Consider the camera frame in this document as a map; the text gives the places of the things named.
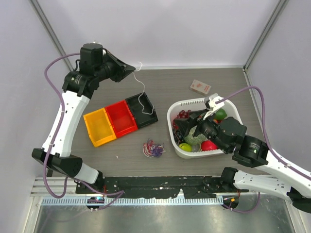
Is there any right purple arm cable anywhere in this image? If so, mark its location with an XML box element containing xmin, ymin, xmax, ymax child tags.
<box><xmin>216</xmin><ymin>86</ymin><xmax>311</xmax><ymax>215</ymax></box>

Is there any small green apple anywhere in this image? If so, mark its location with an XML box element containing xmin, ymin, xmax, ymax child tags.
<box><xmin>178</xmin><ymin>143</ymin><xmax>192</xmax><ymax>152</ymax></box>

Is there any black plastic bin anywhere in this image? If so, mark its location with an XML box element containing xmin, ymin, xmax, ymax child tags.
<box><xmin>125</xmin><ymin>93</ymin><xmax>158</xmax><ymax>129</ymax></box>

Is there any red plastic bin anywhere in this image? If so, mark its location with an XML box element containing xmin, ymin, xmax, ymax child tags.
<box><xmin>105</xmin><ymin>100</ymin><xmax>138</xmax><ymax>138</ymax></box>

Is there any red apple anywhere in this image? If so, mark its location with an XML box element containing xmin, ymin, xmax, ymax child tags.
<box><xmin>201</xmin><ymin>140</ymin><xmax>218</xmax><ymax>151</ymax></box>

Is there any slotted cable duct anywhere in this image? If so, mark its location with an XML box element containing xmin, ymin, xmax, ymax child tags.
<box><xmin>41</xmin><ymin>196</ymin><xmax>224</xmax><ymax>206</ymax></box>

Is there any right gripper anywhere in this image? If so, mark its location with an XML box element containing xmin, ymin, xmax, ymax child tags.
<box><xmin>174</xmin><ymin>107</ymin><xmax>230</xmax><ymax>153</ymax></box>

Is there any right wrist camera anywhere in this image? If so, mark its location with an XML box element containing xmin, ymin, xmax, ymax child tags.
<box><xmin>203</xmin><ymin>93</ymin><xmax>225</xmax><ymax>120</ymax></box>

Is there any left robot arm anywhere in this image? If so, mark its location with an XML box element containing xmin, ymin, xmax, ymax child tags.
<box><xmin>32</xmin><ymin>43</ymin><xmax>136</xmax><ymax>194</ymax></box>

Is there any white cable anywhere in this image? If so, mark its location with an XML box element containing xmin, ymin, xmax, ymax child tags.
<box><xmin>132</xmin><ymin>61</ymin><xmax>155</xmax><ymax>116</ymax></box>

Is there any yellow plastic bin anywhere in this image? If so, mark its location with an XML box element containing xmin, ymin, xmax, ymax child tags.
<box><xmin>83</xmin><ymin>108</ymin><xmax>117</xmax><ymax>147</ymax></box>

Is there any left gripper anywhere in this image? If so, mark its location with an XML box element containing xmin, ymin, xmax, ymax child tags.
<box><xmin>95</xmin><ymin>50</ymin><xmax>136</xmax><ymax>83</ymax></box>

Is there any green cantaloupe melon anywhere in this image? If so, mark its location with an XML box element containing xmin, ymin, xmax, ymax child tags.
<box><xmin>184</xmin><ymin>126</ymin><xmax>207</xmax><ymax>146</ymax></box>

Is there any white plastic basket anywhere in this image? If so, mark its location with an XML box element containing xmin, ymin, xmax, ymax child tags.
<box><xmin>167</xmin><ymin>98</ymin><xmax>242</xmax><ymax>159</ymax></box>

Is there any red white card box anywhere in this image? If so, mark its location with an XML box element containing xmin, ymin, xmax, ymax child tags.
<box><xmin>190</xmin><ymin>80</ymin><xmax>211</xmax><ymax>96</ymax></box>

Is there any dark blue grape bunch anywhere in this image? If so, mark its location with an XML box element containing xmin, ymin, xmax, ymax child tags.
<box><xmin>173</xmin><ymin>129</ymin><xmax>185</xmax><ymax>144</ymax></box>

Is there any dark red grape bunch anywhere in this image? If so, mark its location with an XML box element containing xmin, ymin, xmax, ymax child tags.
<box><xmin>172</xmin><ymin>110</ymin><xmax>191</xmax><ymax>129</ymax></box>

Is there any green lime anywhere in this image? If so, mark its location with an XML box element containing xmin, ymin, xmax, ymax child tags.
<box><xmin>213</xmin><ymin>108</ymin><xmax>227</xmax><ymax>121</ymax></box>

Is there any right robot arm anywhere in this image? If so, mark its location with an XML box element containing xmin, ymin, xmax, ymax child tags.
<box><xmin>173</xmin><ymin>110</ymin><xmax>311</xmax><ymax>213</ymax></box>

